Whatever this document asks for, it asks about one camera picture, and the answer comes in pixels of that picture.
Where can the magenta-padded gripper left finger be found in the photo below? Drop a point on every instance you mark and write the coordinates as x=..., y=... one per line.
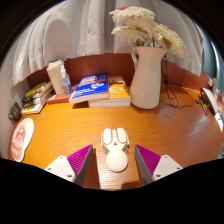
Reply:
x=61, y=166

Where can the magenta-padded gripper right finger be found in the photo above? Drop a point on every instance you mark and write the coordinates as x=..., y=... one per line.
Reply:
x=165, y=166

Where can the white computer mouse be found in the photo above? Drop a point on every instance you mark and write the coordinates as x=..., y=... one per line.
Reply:
x=115, y=150

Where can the round pink cartoon mouse pad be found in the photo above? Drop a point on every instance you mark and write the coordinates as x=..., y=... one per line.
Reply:
x=20, y=140

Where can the yellow and white book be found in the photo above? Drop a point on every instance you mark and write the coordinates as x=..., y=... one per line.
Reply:
x=33, y=109

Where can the maroon flat notebook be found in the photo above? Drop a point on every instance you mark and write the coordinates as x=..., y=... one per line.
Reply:
x=60, y=98

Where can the dark green mug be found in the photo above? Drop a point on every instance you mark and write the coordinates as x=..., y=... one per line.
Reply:
x=15, y=111

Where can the yellow and black book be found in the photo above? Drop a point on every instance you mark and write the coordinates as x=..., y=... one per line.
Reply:
x=37, y=89

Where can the clear spray bottle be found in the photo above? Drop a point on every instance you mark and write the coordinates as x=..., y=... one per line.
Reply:
x=65, y=81

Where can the blue book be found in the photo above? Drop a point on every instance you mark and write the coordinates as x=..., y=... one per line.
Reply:
x=91, y=86

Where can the orange book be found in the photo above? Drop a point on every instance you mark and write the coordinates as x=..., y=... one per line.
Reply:
x=118, y=91

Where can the white ceramic pitcher vase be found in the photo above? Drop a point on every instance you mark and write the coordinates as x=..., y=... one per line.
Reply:
x=146, y=80

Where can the cream tumbler with lid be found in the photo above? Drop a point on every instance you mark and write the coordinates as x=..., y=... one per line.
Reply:
x=55, y=75

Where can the white curtain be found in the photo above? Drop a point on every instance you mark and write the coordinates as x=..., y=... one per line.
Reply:
x=83, y=30

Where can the white flower bouquet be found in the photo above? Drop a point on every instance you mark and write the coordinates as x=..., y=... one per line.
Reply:
x=143, y=26

